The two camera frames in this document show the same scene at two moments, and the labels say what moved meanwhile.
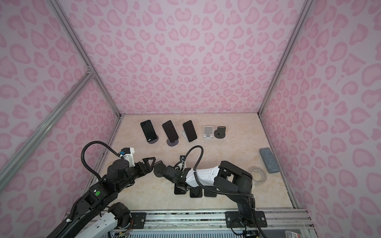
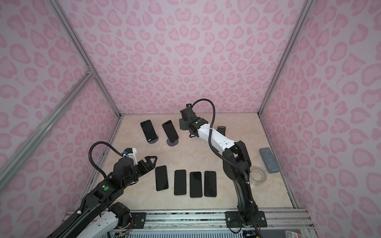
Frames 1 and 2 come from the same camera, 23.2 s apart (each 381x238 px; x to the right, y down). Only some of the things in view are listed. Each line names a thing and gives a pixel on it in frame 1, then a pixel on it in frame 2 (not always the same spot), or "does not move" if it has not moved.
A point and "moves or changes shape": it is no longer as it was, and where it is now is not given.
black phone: x=189 y=131 moves or changes shape
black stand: x=220 y=133 does not move
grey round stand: x=173 y=144 does not move
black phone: x=170 y=131 does not move
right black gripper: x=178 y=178 to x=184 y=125
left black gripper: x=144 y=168 does not move
